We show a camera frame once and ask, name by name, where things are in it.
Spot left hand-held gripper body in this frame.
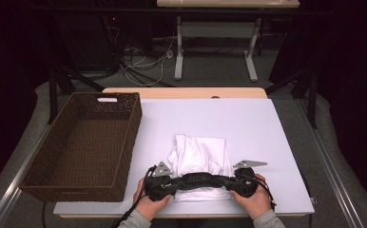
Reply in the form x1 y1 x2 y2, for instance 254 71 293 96
145 161 178 202

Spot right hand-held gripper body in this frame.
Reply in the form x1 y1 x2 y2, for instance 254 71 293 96
232 160 268 198

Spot white shorts with black waistband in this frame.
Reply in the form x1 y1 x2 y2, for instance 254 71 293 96
166 134 237 202

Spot brown woven basket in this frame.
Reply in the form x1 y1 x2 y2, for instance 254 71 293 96
19 91 144 203

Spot person's right hand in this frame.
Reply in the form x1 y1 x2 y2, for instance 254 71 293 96
230 173 273 220

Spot person's left hand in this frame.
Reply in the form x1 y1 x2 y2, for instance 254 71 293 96
133 177 172 222

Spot white board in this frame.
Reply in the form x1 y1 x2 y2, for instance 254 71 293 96
52 98 316 217

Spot light wooden table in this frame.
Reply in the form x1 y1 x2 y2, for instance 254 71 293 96
57 87 313 220

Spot black metal stand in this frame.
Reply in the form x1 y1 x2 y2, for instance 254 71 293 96
264 67 319 129
47 67 105 125

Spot dark computer tower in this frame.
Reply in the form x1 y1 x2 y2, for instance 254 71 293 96
57 12 119 69

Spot black horizontal bar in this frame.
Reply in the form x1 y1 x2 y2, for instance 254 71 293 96
29 7 335 17

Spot white desk with metal legs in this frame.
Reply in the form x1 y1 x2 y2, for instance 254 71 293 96
156 0 300 83

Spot right hand-held gripper cable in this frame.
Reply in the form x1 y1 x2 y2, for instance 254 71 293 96
254 175 278 212

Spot hand-held gripper cable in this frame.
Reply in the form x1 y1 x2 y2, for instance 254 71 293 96
110 164 157 228
254 175 278 212

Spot left hand-held gripper cable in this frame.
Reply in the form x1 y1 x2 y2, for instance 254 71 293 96
110 164 157 228

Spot aluminium rail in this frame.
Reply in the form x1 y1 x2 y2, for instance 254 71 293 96
0 124 51 228
299 101 365 228

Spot black floor cable bundle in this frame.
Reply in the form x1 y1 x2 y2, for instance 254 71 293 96
102 18 176 88

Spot white floor cable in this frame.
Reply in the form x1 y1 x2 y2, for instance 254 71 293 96
124 37 175 87

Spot thin black cable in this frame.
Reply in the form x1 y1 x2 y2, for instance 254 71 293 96
40 200 48 228

